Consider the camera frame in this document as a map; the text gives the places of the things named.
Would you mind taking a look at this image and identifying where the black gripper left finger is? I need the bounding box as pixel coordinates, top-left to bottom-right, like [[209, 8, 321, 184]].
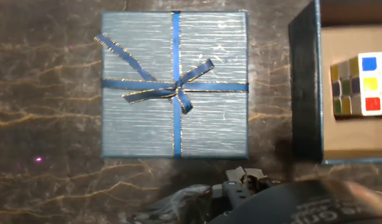
[[221, 167, 253, 216]]

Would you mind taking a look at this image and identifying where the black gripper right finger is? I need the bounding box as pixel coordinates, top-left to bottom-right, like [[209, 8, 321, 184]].
[[244, 167, 284, 191]]

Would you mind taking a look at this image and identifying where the blue box lid with ribbon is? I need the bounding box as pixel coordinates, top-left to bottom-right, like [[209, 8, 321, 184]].
[[93, 10, 250, 160]]

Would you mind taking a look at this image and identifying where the open dark blue box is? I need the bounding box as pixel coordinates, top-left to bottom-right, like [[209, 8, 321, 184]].
[[287, 0, 382, 166]]

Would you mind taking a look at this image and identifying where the colourful puzzle cube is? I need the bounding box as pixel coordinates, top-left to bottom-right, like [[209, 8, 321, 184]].
[[330, 51, 382, 118]]

